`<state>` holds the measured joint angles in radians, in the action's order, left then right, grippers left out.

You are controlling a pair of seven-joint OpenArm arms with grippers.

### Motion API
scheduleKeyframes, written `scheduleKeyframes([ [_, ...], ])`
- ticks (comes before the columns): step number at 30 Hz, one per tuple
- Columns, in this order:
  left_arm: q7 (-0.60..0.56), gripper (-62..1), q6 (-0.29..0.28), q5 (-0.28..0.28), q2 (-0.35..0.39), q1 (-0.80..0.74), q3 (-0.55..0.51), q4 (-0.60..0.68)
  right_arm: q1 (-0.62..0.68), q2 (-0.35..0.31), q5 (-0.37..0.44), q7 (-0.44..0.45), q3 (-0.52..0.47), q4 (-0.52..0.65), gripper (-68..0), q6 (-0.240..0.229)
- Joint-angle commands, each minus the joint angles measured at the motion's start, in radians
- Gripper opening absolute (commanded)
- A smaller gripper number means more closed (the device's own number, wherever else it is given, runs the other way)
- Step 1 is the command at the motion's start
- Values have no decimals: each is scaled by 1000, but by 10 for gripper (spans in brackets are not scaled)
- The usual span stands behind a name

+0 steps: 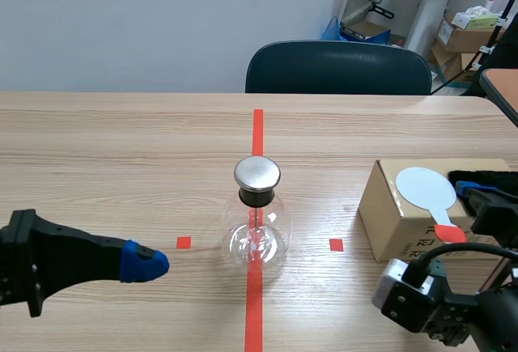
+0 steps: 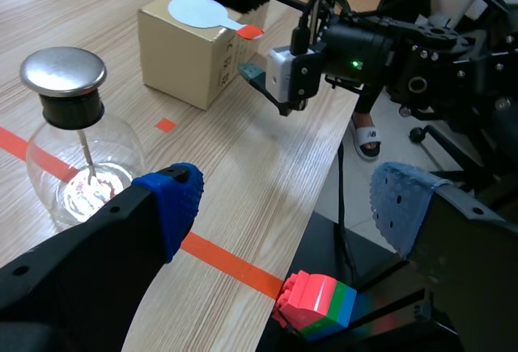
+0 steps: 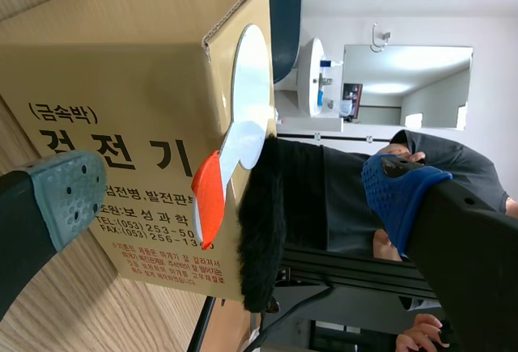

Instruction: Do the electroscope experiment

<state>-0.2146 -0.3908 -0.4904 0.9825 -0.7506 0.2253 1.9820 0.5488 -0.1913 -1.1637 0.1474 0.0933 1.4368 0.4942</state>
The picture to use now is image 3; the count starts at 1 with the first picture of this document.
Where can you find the wall mirror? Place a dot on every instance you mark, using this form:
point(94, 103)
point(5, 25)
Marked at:
point(408, 85)

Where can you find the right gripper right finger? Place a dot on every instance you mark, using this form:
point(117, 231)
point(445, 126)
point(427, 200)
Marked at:
point(457, 255)

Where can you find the white wash basin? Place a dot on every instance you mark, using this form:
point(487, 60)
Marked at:
point(313, 79)

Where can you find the black metal rail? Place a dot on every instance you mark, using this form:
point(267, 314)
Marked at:
point(356, 275)

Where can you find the dark blue chair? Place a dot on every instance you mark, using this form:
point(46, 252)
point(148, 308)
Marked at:
point(285, 20)

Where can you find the brown cardboard box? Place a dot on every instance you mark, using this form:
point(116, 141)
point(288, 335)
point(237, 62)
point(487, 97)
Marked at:
point(133, 105)

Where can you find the person's hand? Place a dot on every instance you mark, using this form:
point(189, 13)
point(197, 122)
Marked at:
point(419, 333)

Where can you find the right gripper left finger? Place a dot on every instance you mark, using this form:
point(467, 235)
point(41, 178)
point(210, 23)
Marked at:
point(36, 210)

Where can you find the black fur patch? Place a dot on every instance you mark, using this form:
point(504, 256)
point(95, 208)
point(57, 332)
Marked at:
point(263, 222)

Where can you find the person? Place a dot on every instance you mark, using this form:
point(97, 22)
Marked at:
point(348, 194)

